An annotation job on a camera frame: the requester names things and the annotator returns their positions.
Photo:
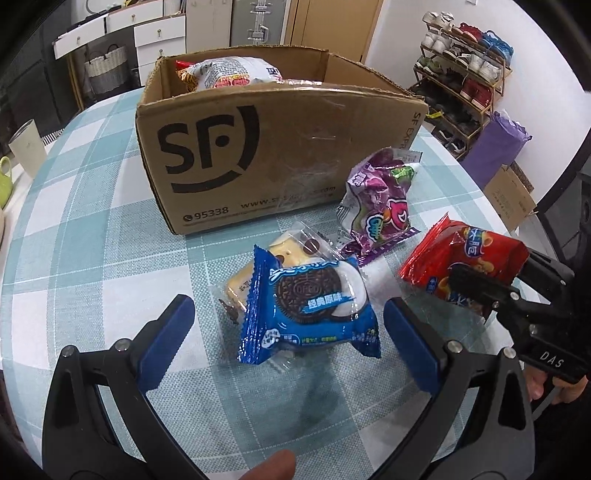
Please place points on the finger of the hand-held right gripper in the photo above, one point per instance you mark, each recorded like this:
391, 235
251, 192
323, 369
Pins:
545, 268
475, 286

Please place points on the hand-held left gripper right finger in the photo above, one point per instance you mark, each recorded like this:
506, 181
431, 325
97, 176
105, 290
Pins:
408, 341

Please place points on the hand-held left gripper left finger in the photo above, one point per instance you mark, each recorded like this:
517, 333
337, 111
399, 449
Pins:
166, 341

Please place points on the red cone snack packet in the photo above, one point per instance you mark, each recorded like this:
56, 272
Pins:
480, 251

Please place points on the blue cookie packet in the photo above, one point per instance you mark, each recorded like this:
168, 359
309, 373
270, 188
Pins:
314, 318

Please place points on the brown cardboard box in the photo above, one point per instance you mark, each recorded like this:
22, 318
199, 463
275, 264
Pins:
277, 152

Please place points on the white red noodle packet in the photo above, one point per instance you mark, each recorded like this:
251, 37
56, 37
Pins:
231, 71

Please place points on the person's right hand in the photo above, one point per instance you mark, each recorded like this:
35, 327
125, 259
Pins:
538, 385

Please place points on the person's left hand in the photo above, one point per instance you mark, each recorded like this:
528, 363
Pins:
272, 468

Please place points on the flattened cardboard box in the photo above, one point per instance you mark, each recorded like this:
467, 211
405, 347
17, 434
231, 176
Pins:
510, 196

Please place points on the purple candy packet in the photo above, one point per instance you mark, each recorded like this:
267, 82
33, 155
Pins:
378, 217

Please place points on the purple bag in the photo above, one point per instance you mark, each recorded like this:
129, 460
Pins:
496, 143

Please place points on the yellow cake in clear wrapper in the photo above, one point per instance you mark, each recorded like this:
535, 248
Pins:
286, 247

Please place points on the metal shoe rack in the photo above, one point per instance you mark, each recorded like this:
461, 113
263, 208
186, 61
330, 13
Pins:
461, 99

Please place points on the rows of assorted shoes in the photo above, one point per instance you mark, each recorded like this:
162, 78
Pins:
466, 60

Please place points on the green mug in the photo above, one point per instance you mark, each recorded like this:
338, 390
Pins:
4, 182

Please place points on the white tumbler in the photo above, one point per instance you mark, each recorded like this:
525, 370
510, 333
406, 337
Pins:
28, 147

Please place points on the woven basket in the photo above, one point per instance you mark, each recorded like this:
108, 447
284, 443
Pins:
106, 67

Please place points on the dark fridge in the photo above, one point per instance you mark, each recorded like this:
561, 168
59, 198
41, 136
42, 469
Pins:
46, 83

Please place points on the wooden door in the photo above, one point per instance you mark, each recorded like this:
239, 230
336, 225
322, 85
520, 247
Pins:
332, 25

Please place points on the white drawer desk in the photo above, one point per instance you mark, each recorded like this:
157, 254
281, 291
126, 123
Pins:
157, 32

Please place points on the silver suitcase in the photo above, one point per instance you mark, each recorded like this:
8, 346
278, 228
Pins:
256, 23

